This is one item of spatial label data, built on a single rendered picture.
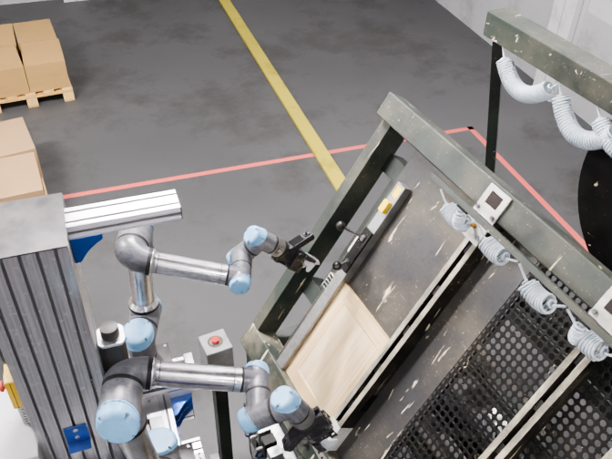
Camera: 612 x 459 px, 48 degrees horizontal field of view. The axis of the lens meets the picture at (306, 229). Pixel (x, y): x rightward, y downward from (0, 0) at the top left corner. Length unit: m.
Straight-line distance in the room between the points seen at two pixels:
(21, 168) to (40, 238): 3.37
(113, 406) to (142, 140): 4.38
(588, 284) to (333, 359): 1.12
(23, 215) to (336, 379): 1.36
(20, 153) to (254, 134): 1.95
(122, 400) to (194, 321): 2.50
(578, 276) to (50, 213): 1.50
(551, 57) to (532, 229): 0.71
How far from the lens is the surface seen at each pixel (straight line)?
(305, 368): 2.91
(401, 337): 2.51
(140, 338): 2.68
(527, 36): 2.72
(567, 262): 2.13
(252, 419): 2.03
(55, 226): 1.99
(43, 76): 6.82
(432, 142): 2.52
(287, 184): 5.50
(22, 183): 5.16
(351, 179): 2.83
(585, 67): 2.54
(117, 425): 1.98
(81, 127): 6.47
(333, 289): 2.79
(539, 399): 2.17
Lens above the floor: 3.23
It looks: 40 degrees down
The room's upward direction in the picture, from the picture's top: 2 degrees clockwise
